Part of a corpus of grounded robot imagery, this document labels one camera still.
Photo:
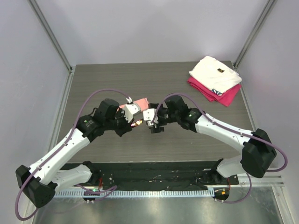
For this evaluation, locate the white slotted cable duct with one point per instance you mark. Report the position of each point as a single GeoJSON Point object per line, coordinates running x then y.
{"type": "Point", "coordinates": [73, 193]}

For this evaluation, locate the grey left corner post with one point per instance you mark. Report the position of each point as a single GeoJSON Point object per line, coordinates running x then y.
{"type": "Point", "coordinates": [36, 9]}

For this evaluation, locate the white wrist camera connector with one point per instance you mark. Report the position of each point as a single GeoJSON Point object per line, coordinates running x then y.
{"type": "Point", "coordinates": [149, 117]}

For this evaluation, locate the white folded cloth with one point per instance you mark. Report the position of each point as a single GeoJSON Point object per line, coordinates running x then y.
{"type": "Point", "coordinates": [215, 75]}

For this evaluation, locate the grey aluminium corner post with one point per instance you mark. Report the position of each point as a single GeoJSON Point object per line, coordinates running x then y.
{"type": "Point", "coordinates": [268, 7]}

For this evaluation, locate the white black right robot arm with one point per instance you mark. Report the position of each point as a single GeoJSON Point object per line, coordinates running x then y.
{"type": "Point", "coordinates": [256, 152]}

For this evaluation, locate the iridescent purple utensil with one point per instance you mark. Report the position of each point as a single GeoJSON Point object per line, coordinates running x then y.
{"type": "Point", "coordinates": [137, 123]}

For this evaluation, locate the pink satin napkin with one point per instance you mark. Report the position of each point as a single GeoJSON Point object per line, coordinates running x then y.
{"type": "Point", "coordinates": [143, 103]}

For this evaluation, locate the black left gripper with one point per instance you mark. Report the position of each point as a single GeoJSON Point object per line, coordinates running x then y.
{"type": "Point", "coordinates": [126, 126]}

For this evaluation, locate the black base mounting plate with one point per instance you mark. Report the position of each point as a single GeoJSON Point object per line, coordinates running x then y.
{"type": "Point", "coordinates": [157, 176]}

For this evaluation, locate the magenta folded cloth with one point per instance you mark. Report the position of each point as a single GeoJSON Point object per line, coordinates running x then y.
{"type": "Point", "coordinates": [225, 98]}

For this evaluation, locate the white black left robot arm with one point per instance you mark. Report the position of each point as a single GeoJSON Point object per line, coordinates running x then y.
{"type": "Point", "coordinates": [38, 181]}

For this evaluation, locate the white left wrist connector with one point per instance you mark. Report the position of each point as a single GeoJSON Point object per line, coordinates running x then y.
{"type": "Point", "coordinates": [131, 109]}

